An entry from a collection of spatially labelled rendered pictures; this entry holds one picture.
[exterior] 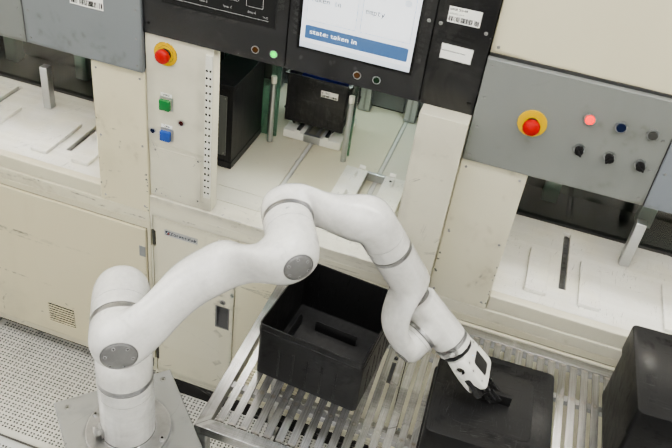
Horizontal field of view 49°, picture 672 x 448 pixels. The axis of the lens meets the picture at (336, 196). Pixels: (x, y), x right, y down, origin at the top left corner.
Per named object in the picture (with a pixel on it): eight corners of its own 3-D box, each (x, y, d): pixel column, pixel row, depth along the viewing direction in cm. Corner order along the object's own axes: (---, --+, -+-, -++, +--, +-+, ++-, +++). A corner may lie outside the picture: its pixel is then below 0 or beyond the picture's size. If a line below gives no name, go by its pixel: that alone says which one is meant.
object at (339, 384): (300, 304, 211) (306, 258, 201) (391, 339, 204) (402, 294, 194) (254, 370, 190) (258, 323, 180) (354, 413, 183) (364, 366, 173)
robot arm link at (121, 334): (114, 328, 159) (111, 389, 146) (78, 295, 151) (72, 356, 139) (321, 223, 153) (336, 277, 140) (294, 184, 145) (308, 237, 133)
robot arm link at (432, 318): (442, 359, 167) (471, 331, 168) (409, 318, 163) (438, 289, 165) (425, 348, 174) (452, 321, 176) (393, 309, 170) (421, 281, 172)
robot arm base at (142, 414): (96, 477, 161) (89, 424, 150) (77, 410, 174) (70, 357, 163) (181, 449, 169) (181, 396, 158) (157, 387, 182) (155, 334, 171)
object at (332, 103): (279, 127, 261) (286, 44, 243) (298, 102, 277) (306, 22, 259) (345, 145, 257) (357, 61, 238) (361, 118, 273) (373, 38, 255)
